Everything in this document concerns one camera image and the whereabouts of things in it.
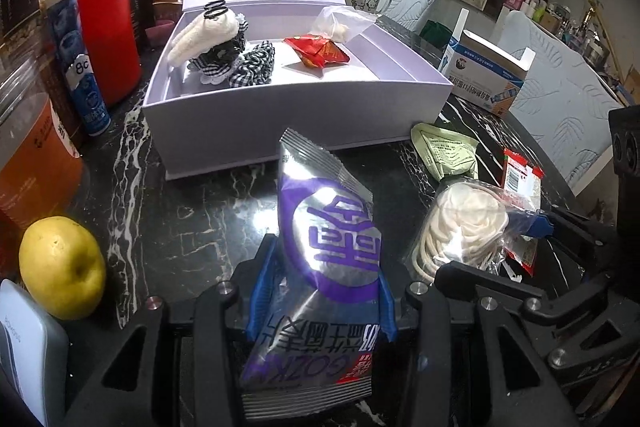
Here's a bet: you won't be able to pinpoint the checkered fabric scrunchies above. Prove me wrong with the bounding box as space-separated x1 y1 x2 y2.
166 0 277 88

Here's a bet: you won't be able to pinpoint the silver purple snack packet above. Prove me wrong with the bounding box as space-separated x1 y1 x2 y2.
239 128 384 419

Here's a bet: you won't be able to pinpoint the dark green bag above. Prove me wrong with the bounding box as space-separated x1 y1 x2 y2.
419 20 454 54

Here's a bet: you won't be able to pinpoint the orange jar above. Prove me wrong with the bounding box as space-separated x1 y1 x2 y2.
0 0 91 230

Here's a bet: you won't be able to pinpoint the clear plastic bag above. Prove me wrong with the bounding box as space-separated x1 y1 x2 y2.
309 5 377 44

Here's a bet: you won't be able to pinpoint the yellow apple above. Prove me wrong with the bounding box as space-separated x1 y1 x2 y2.
18 216 108 322

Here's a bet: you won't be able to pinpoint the row of bottles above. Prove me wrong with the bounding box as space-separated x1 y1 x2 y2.
504 0 617 68

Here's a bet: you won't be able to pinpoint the red orange snack packet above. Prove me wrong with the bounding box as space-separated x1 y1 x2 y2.
281 34 351 71

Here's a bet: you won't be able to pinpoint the lavender gift box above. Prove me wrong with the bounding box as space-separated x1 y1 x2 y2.
141 0 455 182

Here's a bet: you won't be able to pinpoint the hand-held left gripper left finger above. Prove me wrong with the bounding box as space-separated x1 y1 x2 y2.
65 233 282 427

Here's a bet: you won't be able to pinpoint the grey white power bank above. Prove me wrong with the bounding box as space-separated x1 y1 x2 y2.
0 279 69 427

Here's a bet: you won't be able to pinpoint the blue printed tube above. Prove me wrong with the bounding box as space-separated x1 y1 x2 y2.
42 0 112 137

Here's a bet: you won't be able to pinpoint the red packet with white label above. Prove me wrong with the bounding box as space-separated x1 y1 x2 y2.
501 149 544 279

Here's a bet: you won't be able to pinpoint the red canister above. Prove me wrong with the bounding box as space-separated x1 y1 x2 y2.
49 0 142 108

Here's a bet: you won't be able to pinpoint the clear bag of white cords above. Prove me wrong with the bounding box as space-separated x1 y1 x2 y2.
408 180 547 281

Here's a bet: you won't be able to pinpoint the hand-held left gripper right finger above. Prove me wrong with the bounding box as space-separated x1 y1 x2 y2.
375 268 582 427

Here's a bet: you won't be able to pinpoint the green packet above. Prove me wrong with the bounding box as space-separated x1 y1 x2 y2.
410 122 479 182

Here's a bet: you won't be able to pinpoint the blue white carton box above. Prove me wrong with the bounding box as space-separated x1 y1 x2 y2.
439 8 536 116

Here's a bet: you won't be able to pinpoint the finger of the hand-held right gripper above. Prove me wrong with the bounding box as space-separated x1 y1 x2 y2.
434 260 617 329
519 208 619 265

